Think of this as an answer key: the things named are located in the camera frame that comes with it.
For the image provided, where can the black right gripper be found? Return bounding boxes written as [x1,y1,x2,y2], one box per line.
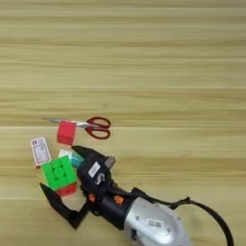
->
[38,145,139,232]

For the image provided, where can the green red yellow puzzle cube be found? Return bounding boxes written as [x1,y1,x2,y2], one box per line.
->
[40,155,79,197]

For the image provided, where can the white teal glue stick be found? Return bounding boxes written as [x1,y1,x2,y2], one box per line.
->
[58,149,85,168]

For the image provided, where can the red cube block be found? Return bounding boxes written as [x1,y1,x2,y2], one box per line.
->
[57,120,78,147]

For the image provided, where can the red-handled scissors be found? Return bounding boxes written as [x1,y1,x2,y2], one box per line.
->
[42,115,112,140]

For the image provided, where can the small black white-labelled box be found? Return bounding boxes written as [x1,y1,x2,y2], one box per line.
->
[76,156,117,197]

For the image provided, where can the small red white card box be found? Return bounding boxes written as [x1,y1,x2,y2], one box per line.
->
[30,136,52,169]

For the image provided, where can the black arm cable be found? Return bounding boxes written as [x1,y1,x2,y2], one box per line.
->
[111,186,234,246]

